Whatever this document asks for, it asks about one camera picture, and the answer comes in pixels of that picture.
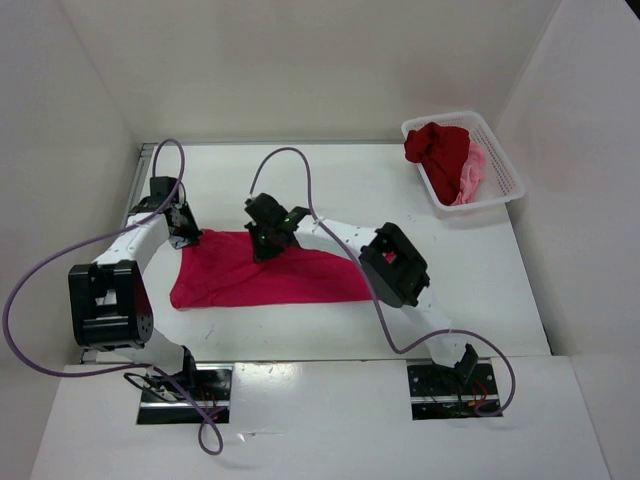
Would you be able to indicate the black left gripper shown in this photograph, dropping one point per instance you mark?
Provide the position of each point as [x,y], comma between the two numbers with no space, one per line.
[179,242]

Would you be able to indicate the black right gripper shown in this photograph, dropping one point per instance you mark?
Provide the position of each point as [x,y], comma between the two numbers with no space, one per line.
[261,254]

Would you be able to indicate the magenta pink t shirt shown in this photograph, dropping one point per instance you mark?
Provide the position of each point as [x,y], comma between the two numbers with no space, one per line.
[220,272]

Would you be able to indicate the dark red t shirt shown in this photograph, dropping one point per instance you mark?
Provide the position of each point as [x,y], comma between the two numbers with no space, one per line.
[442,152]

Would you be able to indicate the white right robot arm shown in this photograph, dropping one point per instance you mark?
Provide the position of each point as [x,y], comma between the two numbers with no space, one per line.
[393,269]

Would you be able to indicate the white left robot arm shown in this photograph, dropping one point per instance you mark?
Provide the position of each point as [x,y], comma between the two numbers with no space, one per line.
[110,307]

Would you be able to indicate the light pink t shirt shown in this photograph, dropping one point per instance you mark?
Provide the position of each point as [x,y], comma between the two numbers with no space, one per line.
[472,175]

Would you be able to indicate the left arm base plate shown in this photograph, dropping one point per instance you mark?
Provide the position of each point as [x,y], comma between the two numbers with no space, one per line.
[162,404]

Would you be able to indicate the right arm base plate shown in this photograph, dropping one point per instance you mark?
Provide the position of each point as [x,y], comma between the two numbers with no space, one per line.
[436,395]

